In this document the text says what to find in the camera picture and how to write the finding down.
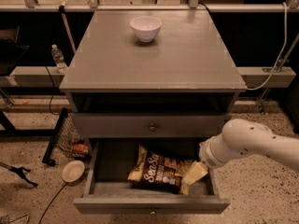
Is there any round brass drawer knob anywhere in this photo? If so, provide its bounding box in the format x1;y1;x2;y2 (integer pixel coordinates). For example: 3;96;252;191
149;123;157;133

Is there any black floor cable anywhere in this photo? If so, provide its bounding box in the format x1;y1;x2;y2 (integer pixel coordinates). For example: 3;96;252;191
37;181;69;224

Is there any brown sea salt chip bag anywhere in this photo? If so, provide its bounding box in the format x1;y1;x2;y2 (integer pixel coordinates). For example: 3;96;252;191
128;146;193;195

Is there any white ceramic bowl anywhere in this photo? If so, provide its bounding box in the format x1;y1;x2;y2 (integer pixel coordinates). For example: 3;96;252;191
130;16;162;42

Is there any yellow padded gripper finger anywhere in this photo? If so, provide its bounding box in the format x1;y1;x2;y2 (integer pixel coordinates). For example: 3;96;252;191
182;161;208;186

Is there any white cable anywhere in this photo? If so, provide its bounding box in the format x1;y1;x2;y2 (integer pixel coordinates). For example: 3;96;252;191
246;1;289;91

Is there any black pole with net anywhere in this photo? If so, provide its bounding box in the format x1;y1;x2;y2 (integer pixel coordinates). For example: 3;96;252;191
42;107;67;166

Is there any small beige plate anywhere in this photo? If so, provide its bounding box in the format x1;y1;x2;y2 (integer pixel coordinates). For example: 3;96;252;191
62;161;85;183

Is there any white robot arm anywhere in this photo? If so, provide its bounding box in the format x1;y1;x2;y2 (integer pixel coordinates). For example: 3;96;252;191
182;119;299;187

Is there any clear plastic water bottle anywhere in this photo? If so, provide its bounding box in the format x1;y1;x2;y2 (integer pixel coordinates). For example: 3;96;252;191
51;44;67;74

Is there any orange can on floor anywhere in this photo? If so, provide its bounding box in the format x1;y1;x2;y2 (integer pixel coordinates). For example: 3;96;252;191
71;144;89;154

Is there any grey wooden drawer cabinet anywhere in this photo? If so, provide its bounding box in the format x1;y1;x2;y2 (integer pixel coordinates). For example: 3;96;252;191
59;8;248;147

